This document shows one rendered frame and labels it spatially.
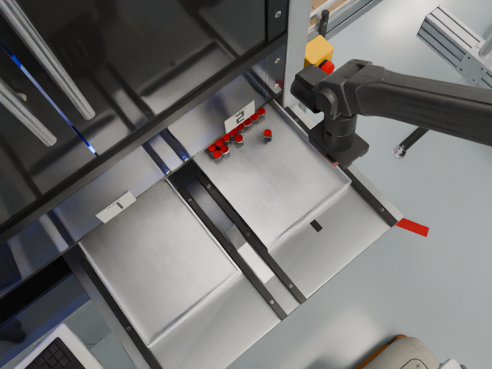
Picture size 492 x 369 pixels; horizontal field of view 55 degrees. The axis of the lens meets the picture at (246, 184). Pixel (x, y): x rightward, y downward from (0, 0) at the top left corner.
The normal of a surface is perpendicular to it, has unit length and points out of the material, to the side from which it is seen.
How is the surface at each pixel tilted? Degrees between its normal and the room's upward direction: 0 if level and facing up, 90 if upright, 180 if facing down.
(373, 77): 39
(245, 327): 0
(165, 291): 0
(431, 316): 0
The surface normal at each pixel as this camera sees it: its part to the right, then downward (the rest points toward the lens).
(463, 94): -0.39, -0.74
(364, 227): -0.04, -0.33
